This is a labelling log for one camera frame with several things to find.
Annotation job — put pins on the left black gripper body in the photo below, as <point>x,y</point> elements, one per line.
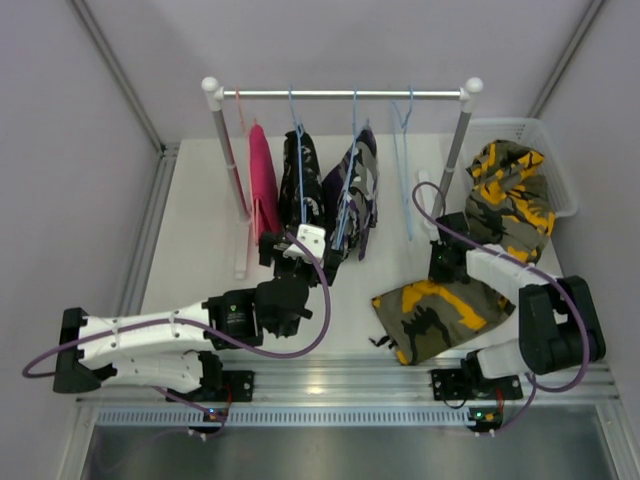
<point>285,264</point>

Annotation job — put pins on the yellow camouflage trousers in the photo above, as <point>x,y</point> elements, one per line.
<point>508,205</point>

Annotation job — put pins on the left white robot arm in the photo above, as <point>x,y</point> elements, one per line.
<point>178,350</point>

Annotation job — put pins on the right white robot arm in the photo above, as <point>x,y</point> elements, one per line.
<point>559,333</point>

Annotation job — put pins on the black camouflage trousers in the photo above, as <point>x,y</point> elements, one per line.
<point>288,200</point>

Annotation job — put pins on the pink trousers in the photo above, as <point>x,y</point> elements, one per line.
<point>263,185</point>

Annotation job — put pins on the purple camouflage trousers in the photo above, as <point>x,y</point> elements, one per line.
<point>365,191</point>

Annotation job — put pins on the white plastic basket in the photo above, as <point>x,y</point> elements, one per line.
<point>528,132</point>

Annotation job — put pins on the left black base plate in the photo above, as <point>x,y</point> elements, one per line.
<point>238,386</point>

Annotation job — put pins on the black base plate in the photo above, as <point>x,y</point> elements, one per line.
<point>452,384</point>
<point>238,386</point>

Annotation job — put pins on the aluminium rail frame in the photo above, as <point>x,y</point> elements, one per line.
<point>195,249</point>

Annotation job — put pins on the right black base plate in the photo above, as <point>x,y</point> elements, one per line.
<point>452,384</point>

